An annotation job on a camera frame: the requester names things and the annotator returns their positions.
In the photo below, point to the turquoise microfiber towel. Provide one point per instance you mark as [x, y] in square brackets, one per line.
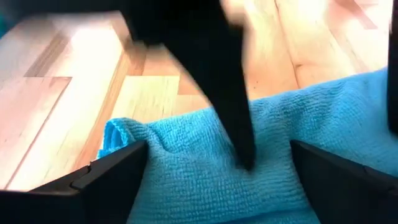
[217, 155]

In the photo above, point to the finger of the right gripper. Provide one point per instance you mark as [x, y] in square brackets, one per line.
[217, 77]
[393, 62]

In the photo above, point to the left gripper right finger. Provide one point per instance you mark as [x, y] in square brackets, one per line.
[342, 193]

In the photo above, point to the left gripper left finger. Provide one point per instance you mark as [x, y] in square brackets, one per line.
[77, 199]

